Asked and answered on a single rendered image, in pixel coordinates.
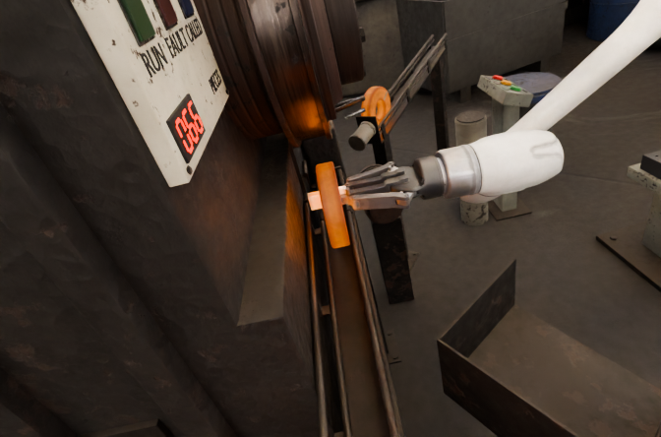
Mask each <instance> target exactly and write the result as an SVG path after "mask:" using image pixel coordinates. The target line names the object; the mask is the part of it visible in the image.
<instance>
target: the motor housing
mask: <svg viewBox="0 0 661 437"><path fill-rule="evenodd" d="M380 166H382V165H381V164H370V165H368V166H366V167H364V168H363V169H362V170H361V171H360V173H362V172H365V171H368V170H371V169H374V168H377V167H380ZM402 210H403V209H400V208H388V209H372V210H364V211H365V214H366V216H367V217H368V218H369V219H370V221H371V226H372V229H373V234H374V238H375V243H376V248H377V252H378V257H379V261H380V266H381V270H382V275H383V279H384V284H385V288H386V293H387V296H388V300H389V304H395V303H399V302H403V301H408V300H412V299H414V293H413V287H412V281H411V275H410V270H409V264H408V258H407V252H406V246H405V240H404V234H403V228H402V222H401V217H400V215H401V213H402Z"/></svg>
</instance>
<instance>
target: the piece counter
mask: <svg viewBox="0 0 661 437"><path fill-rule="evenodd" d="M191 104H192V101H191V100H190V101H189V103H188V106H189V108H188V109H189V111H190V113H191V116H192V118H193V119H195V124H196V127H197V129H198V131H199V132H200V133H201V134H202V132H203V130H204V129H203V124H202V122H201V119H200V117H199V116H198V115H197V114H196V115H195V117H194V116H193V113H192V111H191V109H190V106H191ZM186 112H187V111H186V109H184V110H183V111H182V114H183V119H184V122H185V124H186V126H187V128H188V127H189V129H190V131H189V133H190V135H191V137H192V139H193V141H194V142H196V144H197V142H198V140H199V138H198V132H197V130H196V128H195V126H194V124H192V122H191V123H190V125H189V126H188V123H187V121H186V119H185V117H184V115H185V113H186ZM197 118H198V119H199V121H200V123H201V126H202V128H201V130H200V129H199V127H198V125H197V122H196V120H197ZM175 122H176V125H177V126H176V128H177V130H178V133H179V135H180V137H181V138H182V137H183V136H182V134H181V132H180V130H179V127H178V123H179V122H181V124H182V126H183V128H184V130H185V132H186V128H185V125H184V123H183V121H182V119H181V120H180V118H179V117H178V118H177V120H176V121H175ZM192 126H193V128H194V130H195V132H196V134H197V137H196V139H194V137H193V134H192V132H191V128H192ZM183 143H184V145H185V147H186V149H187V151H188V152H190V153H191V152H192V151H193V149H194V148H193V146H191V148H190V150H189V149H188V146H187V144H186V142H185V140H184V141H183Z"/></svg>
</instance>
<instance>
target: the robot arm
mask: <svg viewBox="0 0 661 437"><path fill-rule="evenodd" d="M660 37H661V0H640V1H639V2H638V4H637V5H636V7H635V8H634V9H633V11H632V12H631V13H630V15H629V16H628V17H627V18H626V19H625V20H624V22H623V23H622V24H621V25H620V26H619V27H618V28H617V29H616V30H615V31H614V32H613V33H612V34H611V35H610V36H609V37H608V38H607V39H606V40H605V41H604V42H602V43H601V44H600V45H599V46H598V47H597V48H596V49H595V50H594V51H593V52H592V53H591V54H590V55H589V56H588V57H586V58H585V59H584V60H583V61H582V62H581V63H580V64H579V65H578V66H577V67H576V68H575V69H574V70H573V71H571V72H570V73H569V74H568V75H567V76H566V77H565V78H564V79H563V80H562V81H561V82H560V83H559V84H558V85H557V86H555V87H554V88H553V89H552V90H551V91H550V92H549V93H548V94H547V95H546V96H545V97H544V98H543V99H542V100H541V101H539V102H538V103H537V104H536V105H535V106H534V107H533V108H532V109H531V110H530V111H529V112H528V113H527V114H525V115H524V116H523V117H522V118H521V119H520V120H519V121H518V122H516V123H515V124H514V125H513V126H512V127H511V128H510V129H508V130H507V132H506V133H501V134H496V135H492V136H489V137H485V138H482V139H480V140H478V141H476V142H474V143H472V144H468V145H461V146H459V147H454V148H449V149H444V150H439V151H437V152H436V154H435V156H426V157H421V158H417V159H415V160H414V162H413V165H412V166H402V167H400V168H398V167H395V166H394V165H393V162H392V161H390V162H388V163H386V164H385V165H383V166H380V167H377V168H374V169H371V170H368V171H365V172H362V173H359V174H356V175H353V176H350V177H348V178H347V182H346V183H345V184H344V186H340V187H338V189H339V194H340V198H341V203H342V205H344V204H348V205H351V206H352V207H353V210H372V209H388V208H400V209H406V210H407V209H409V208H410V201H411V199H414V198H416V197H418V196H420V197H421V198H422V199H423V200H428V199H433V198H438V197H442V195H443V196H444V197H445V198H447V199H452V198H457V197H459V198H460V199H461V200H462V201H465V202H468V203H475V204H477V203H484V202H488V201H491V200H493V199H495V198H498V197H499V196H501V195H502V194H507V193H512V192H517V191H521V190H524V189H525V188H528V187H531V186H535V185H538V184H540V183H543V182H545V181H547V180H549V179H550V178H552V177H554V176H555V175H557V174H558V173H560V172H561V170H562V168H563V164H564V152H563V148H562V146H561V143H560V142H559V140H558V139H557V138H556V136H555V135H554V134H553V133H551V132H548V131H547V130H548V129H549V128H551V127H552V126H553V125H554V124H556V123H557V122H558V121H559V120H560V119H562V118H563V117H564V116H565V115H567V114H568V113H569V112H570V111H572V110H573V109H574V108H575V107H577V106H578V105H579V104H580V103H581V102H583V101H584V100H585V99H586V98H588V97H589V96H590V95H591V94H593V93H594V92H595V91H596V90H598V89H599V88H600V87H601V86H603V85H604V84H605V83H606V82H608V81H609V80H610V79H611V78H612V77H614V76H615V75H616V74H617V73H619V72H620V71H621V70H622V69H623V68H625V67H626V66H627V65H628V64H629V63H631V62H632V60H633V59H634V58H636V57H637V56H638V55H639V54H640V53H641V52H643V51H644V50H645V49H646V48H647V47H649V46H650V45H651V44H652V43H654V42H655V41H656V40H657V39H659V38H660ZM308 200H309V204H310V208H311V210H317V209H322V203H321V198H320V192H319V191H316V192H311V193H308Z"/></svg>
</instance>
